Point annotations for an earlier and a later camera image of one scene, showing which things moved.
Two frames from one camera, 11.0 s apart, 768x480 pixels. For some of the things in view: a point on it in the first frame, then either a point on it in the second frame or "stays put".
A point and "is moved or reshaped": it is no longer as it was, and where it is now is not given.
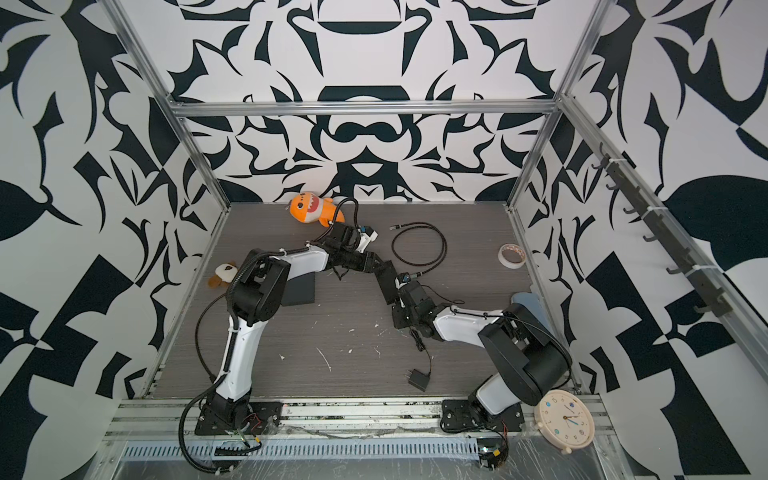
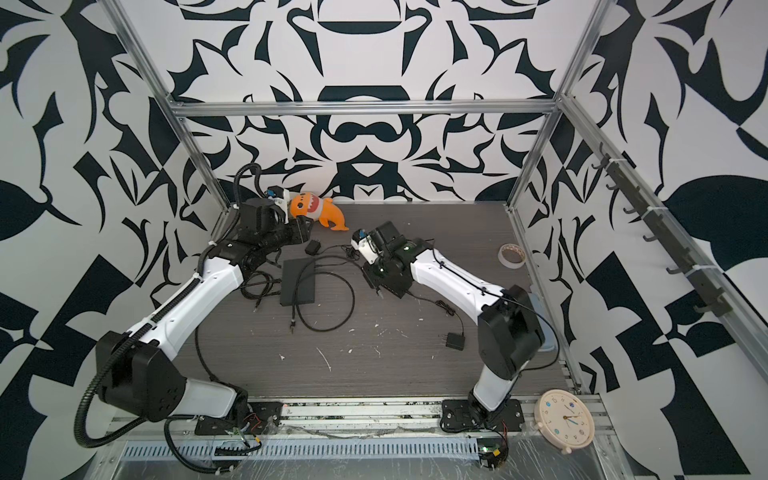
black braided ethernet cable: x=440 y=259 -> x=296 y=309
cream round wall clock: x=564 y=420 stays put
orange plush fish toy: x=307 y=207 stays put
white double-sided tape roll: x=512 y=256 stays put
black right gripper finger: x=421 y=326 -> x=398 y=284
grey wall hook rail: x=662 y=229 stays put
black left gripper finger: x=372 y=262 -> x=301 y=227
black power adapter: x=416 y=378 is moved or reshaped
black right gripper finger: x=401 y=317 -> x=371 y=276
